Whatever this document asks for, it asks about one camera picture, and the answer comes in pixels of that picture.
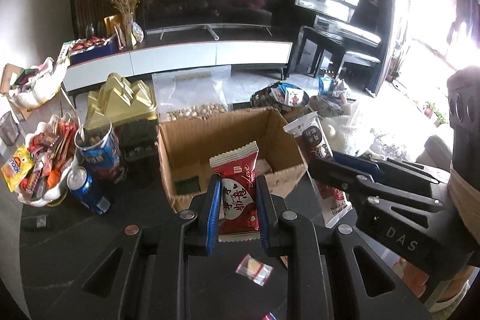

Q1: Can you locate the white shell snack tray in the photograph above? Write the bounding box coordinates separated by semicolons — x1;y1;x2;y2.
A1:
1;113;80;207

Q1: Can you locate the dried flower vase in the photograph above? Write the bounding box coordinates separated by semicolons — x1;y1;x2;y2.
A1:
110;0;139;49

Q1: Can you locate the black remote control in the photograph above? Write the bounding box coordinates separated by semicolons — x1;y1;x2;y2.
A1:
20;214;50;232

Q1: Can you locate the small clear candy packet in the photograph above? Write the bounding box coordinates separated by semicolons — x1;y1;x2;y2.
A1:
236;254;273;287

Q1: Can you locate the white snack packet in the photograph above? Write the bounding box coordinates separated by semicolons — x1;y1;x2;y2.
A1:
283;112;352;228

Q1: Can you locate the clear bag of nuts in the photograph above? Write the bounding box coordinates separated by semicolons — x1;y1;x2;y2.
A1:
152;66;233;123

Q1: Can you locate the blue chocolate canister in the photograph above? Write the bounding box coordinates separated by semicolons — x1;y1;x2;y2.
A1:
74;118;126;183

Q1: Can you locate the red heart snack packet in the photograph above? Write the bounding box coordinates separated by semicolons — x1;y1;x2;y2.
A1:
209;141;259;242

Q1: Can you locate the blue soda can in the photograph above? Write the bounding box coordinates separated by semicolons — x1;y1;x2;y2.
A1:
67;166;111;215

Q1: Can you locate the black upright piano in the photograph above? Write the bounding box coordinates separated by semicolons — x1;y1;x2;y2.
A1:
274;0;382;77

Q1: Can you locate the upper white shell tray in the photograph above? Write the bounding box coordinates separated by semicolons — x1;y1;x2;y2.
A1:
7;57;70;110

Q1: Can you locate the piano bench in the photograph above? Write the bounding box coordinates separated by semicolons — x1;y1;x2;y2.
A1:
288;26;381;79

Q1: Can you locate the brown cardboard box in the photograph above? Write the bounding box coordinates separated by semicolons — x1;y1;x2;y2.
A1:
158;107;306;212

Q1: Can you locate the white tv cabinet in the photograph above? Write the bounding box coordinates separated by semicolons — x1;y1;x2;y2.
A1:
64;40;292;92

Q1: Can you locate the white plush toy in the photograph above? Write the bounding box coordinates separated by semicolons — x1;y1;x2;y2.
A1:
318;98;375;157

